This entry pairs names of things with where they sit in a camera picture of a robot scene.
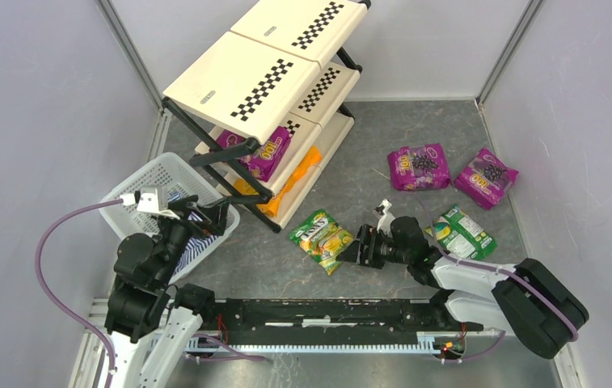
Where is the green yellow candy bag front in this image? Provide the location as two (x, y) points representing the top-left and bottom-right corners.
(289, 209), (354, 276)

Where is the orange candy bag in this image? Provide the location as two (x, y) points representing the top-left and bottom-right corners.
(233, 176), (297, 217)
(276, 145), (323, 198)

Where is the green candy bag back side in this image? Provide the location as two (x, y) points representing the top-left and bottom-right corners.
(424, 205), (497, 261)

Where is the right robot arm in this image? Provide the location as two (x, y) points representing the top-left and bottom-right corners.
(337, 216), (590, 359)

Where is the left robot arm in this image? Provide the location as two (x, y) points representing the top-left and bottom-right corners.
(104, 191), (230, 387)

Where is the purple candy bag on shelf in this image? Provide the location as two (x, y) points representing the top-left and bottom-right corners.
(237, 126), (293, 182)

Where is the purple candy bag middle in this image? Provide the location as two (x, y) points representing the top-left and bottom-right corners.
(386, 143), (451, 192)

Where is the purple candy bag right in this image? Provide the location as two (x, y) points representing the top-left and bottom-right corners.
(453, 148), (519, 210)

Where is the cream checkered three-tier shelf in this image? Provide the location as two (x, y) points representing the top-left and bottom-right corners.
(162, 1), (371, 232)

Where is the white plastic mesh basket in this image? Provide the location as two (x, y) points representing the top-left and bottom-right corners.
(99, 153), (240, 283)

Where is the blue striped cloth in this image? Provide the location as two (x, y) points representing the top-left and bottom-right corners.
(173, 205), (226, 280)

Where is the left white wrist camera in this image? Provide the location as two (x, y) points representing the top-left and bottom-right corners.
(119, 186), (169, 216)

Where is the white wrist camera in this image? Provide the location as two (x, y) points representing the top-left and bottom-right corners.
(374, 199), (392, 219)
(119, 186), (169, 216)

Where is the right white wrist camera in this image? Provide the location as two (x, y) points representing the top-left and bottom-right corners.
(374, 199), (392, 219)

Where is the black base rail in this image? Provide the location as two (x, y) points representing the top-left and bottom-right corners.
(200, 299), (483, 346)

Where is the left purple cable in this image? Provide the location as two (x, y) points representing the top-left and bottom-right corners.
(34, 200), (125, 388)

